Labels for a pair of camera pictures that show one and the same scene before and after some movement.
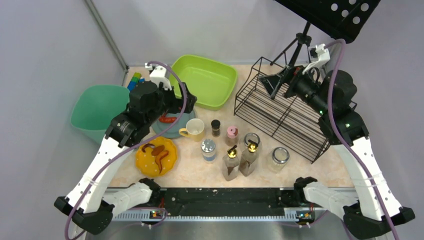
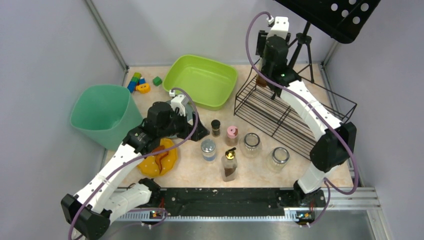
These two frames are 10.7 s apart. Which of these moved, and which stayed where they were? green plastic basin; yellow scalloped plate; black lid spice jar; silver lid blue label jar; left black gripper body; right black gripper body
Moved: right black gripper body; left black gripper body
Stayed: yellow scalloped plate; black lid spice jar; green plastic basin; silver lid blue label jar
